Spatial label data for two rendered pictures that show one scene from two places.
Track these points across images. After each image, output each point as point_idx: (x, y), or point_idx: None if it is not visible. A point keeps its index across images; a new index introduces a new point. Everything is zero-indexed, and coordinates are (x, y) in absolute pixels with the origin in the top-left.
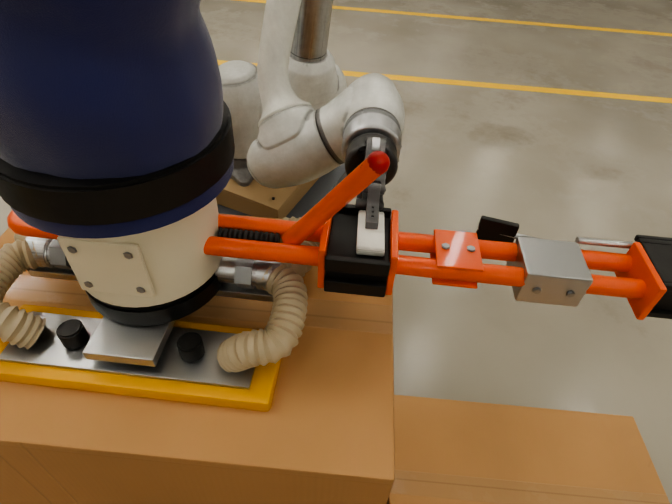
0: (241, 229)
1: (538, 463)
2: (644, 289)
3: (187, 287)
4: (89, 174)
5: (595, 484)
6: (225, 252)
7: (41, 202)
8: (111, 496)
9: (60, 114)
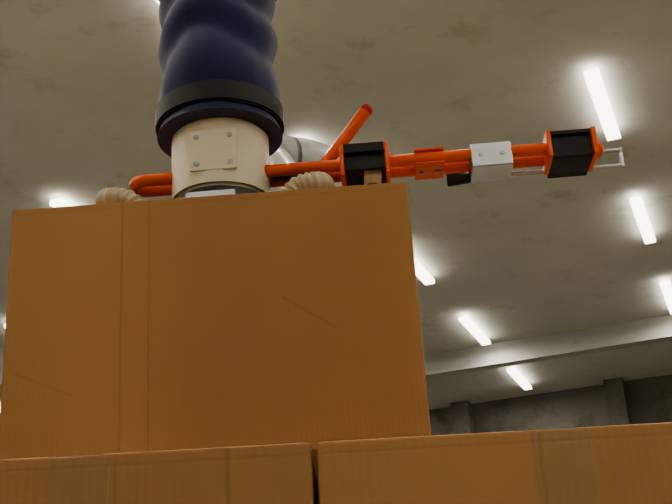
0: None
1: None
2: (544, 143)
3: (254, 180)
4: (227, 79)
5: None
6: (278, 166)
7: (202, 87)
8: (187, 281)
9: (225, 50)
